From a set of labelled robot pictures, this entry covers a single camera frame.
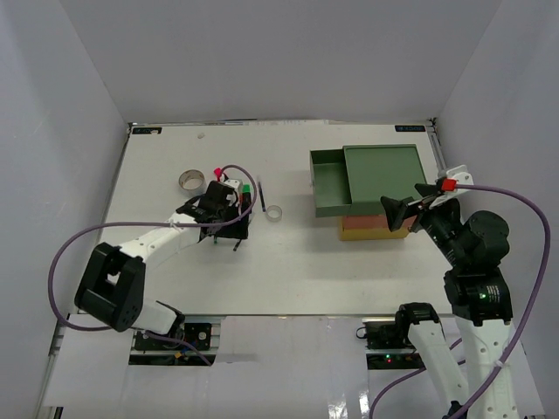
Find yellow drawer box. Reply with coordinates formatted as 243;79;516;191
339;217;415;241

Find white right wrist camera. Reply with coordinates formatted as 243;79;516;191
429;165;473;210

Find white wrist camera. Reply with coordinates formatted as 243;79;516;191
220;175;244;205
429;165;473;210

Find black label corner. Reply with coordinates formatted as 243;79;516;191
395;125;426;133
131;127;162;135

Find pink cap black marker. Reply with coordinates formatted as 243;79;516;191
213;168;223;181

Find green cap black marker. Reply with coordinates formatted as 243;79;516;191
242;184;252;206

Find purple tip pen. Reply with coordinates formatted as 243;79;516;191
257;176;266;213

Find small clear tape roll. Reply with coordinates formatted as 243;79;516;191
266;205;283;223

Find large clear tape roll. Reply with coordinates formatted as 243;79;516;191
178;169;207;197

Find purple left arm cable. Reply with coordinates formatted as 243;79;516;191
48;163;259;366

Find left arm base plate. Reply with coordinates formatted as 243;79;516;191
133;323;212;351

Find black label left corner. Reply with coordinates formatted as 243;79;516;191
131;127;162;135

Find black label right corner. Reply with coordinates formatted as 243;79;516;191
395;125;426;133

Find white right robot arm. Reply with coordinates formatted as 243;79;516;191
381;184;519;418

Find green drawer tray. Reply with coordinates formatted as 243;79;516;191
310;146;383;217

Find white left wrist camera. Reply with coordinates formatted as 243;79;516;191
220;175;244;205

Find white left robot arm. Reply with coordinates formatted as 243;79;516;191
74;179;252;348

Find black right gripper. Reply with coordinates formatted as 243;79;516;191
380;182;468;267

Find green drawer box shell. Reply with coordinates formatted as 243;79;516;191
343;144;426;216

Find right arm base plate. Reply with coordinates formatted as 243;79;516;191
355;320;416;353

